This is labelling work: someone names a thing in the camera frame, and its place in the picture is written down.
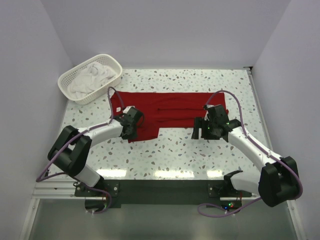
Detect red t shirt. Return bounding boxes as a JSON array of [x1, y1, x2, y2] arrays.
[[109, 91, 230, 144]]

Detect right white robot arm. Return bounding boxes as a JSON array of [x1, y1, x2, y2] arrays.
[[191, 104, 303, 207]]

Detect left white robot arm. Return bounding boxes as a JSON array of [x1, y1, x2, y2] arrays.
[[47, 106, 145, 190]]

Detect white cloth in basket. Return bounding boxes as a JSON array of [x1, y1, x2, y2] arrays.
[[67, 61, 117, 99]]

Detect white plastic laundry basket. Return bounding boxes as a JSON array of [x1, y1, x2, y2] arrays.
[[57, 54, 123, 105]]

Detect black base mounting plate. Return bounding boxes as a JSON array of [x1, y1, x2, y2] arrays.
[[73, 179, 252, 211]]

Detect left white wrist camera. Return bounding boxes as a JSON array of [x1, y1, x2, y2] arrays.
[[122, 106, 135, 114]]

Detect aluminium front rail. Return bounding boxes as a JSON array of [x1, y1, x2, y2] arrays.
[[35, 179, 258, 202]]

